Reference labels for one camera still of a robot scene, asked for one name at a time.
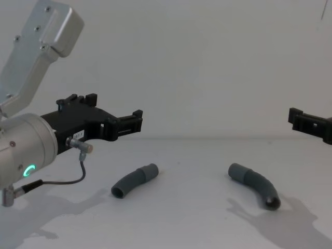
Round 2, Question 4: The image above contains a curved grey plastic tube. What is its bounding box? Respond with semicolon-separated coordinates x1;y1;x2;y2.
227;162;282;211
110;163;160;201

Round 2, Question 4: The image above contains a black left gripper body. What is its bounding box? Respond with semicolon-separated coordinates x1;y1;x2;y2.
40;94;118;157

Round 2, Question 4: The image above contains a white table cloth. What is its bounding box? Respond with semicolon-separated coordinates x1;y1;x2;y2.
0;134;332;249

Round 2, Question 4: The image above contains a thin dark gripper cable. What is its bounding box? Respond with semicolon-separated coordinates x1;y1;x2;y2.
2;137;94;207

